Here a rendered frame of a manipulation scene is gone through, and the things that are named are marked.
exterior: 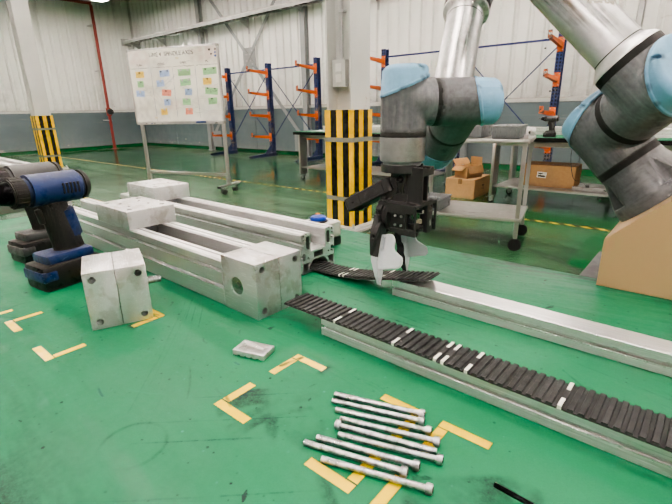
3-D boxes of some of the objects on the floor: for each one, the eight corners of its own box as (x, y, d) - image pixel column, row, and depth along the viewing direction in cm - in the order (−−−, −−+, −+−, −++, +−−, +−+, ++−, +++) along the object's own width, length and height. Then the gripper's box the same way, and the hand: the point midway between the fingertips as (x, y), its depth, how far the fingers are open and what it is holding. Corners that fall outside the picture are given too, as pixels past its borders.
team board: (136, 191, 655) (114, 48, 595) (160, 185, 699) (141, 52, 639) (223, 196, 605) (207, 40, 545) (242, 189, 650) (230, 45, 590)
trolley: (527, 234, 394) (541, 117, 363) (519, 252, 348) (535, 119, 317) (416, 223, 441) (420, 118, 410) (396, 237, 395) (399, 120, 364)
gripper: (404, 170, 66) (401, 299, 72) (449, 161, 76) (442, 274, 82) (359, 166, 71) (359, 286, 78) (406, 158, 81) (403, 265, 88)
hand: (389, 271), depth 81 cm, fingers open, 8 cm apart
